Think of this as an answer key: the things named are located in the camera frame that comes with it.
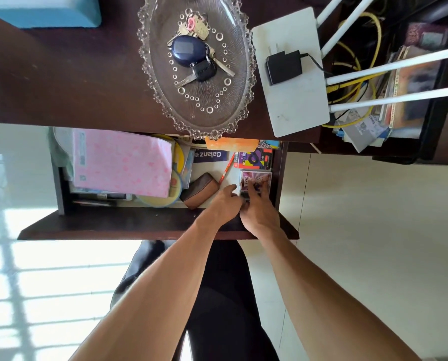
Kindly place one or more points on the person's left hand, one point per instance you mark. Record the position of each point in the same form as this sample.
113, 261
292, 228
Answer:
218, 210

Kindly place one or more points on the person's right hand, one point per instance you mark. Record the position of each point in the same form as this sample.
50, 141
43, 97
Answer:
261, 218

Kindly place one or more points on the person's right fingers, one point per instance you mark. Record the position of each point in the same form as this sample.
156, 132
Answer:
256, 193

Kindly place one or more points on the person's left fingers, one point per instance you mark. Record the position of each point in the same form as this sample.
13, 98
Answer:
231, 193

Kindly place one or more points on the pink playing card box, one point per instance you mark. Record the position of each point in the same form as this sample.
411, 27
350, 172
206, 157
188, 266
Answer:
259, 178

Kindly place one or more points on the person's left forearm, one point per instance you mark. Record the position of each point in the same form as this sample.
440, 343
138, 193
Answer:
163, 293

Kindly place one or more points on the person's right forearm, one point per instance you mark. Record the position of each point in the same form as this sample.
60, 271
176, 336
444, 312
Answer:
321, 296

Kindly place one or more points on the red pencil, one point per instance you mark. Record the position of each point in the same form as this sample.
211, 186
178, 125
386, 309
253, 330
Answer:
227, 169

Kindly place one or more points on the brown leather case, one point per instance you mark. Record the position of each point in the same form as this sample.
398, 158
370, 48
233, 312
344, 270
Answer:
199, 191

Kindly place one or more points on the colourful card box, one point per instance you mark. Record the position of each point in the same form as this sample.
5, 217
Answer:
254, 159

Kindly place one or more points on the white printed manual booklet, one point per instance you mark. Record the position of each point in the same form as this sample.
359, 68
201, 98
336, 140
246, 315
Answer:
209, 165

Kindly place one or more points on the orange plastic box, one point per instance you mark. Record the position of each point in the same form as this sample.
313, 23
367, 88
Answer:
231, 143

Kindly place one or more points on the small blue packet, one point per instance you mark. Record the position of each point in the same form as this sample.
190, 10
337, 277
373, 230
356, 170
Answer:
271, 144

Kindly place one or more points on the yellow tape roll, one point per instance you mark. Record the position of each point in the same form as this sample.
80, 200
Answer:
175, 184

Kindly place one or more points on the oval glass tray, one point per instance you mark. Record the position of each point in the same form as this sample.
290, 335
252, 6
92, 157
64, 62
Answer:
197, 105

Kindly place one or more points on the white router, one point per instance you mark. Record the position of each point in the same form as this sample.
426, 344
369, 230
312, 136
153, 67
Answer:
295, 105

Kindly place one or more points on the dark wooden drawer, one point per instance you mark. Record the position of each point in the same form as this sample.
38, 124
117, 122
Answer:
133, 223

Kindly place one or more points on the pink patterned paper packet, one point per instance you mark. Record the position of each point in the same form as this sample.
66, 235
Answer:
122, 163

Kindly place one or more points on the person's black trousers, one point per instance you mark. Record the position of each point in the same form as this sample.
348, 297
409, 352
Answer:
224, 308

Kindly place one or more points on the grey paper booklet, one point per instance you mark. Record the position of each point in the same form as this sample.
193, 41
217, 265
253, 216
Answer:
365, 133

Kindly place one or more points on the black car key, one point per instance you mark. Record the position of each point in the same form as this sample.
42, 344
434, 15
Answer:
203, 71

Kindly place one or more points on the silver key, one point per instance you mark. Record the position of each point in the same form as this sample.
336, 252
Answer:
224, 66

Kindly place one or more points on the black power adapter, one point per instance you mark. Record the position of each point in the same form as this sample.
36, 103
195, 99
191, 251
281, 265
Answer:
283, 67

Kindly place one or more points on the dark blue key fob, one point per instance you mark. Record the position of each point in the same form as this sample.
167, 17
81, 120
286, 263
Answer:
189, 51

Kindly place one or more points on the white router antenna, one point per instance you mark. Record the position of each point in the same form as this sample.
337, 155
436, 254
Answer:
346, 28
329, 11
397, 98
393, 65

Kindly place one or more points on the brass keys with pink tag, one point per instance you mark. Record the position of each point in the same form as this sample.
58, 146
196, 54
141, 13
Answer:
198, 26

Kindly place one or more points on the green cloth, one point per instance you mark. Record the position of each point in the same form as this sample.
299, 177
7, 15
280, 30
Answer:
60, 154

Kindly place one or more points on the dark wooden shelf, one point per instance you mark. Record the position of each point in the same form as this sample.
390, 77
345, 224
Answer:
434, 142

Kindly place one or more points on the stack of books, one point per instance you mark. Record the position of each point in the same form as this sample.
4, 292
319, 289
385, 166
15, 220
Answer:
415, 80

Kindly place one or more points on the dark purple box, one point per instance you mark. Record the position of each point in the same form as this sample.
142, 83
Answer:
427, 35

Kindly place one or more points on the blue tissue box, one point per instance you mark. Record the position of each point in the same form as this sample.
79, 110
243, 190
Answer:
39, 11

